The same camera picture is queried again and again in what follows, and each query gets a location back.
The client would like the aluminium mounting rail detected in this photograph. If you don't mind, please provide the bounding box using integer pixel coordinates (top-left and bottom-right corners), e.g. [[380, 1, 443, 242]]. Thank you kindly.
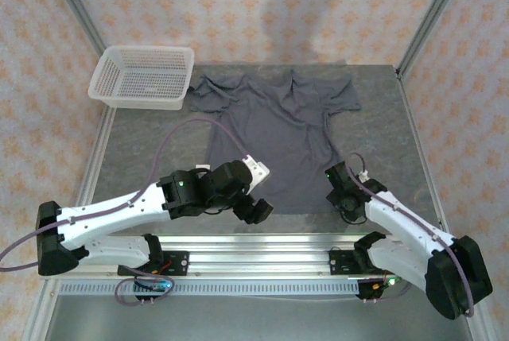
[[77, 232, 430, 279]]

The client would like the white slotted cable duct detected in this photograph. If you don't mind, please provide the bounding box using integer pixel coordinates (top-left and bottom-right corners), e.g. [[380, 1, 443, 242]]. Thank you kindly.
[[59, 280, 361, 297]]

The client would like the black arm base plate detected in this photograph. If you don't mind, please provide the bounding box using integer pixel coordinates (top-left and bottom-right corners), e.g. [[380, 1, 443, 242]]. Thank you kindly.
[[328, 248, 398, 277], [118, 250, 189, 277]]

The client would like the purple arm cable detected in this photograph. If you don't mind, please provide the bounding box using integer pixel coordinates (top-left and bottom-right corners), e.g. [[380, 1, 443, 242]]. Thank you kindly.
[[0, 117, 251, 306], [348, 153, 475, 318]]

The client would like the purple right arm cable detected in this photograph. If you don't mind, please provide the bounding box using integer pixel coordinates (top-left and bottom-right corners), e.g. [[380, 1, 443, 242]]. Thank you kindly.
[[348, 153, 475, 318]]

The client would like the small black controller board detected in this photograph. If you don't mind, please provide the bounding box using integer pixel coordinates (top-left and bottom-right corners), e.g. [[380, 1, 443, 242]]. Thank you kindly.
[[356, 275, 410, 303], [133, 277, 175, 303]]

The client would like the aluminium frame post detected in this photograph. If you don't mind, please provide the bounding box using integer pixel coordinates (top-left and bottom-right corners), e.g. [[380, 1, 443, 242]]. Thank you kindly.
[[394, 0, 473, 79], [42, 0, 108, 56]]

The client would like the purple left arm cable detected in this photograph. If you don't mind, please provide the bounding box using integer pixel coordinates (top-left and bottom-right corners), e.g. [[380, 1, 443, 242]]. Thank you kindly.
[[0, 117, 251, 306]]

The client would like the aluminium table side rail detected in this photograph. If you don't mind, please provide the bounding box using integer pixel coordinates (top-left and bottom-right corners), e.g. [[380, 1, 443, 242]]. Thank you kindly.
[[21, 107, 117, 341], [395, 66, 489, 341]]

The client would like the white perforated plastic basket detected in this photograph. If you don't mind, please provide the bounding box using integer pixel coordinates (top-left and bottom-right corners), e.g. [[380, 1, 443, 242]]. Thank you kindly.
[[87, 45, 196, 111]]

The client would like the grey t-shirt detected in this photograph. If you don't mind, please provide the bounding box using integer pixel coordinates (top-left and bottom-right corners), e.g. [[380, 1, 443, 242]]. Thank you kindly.
[[186, 70, 363, 215]]

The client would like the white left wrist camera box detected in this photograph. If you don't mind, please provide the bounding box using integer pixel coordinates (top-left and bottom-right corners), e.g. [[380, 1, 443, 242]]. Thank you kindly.
[[241, 153, 272, 190]]

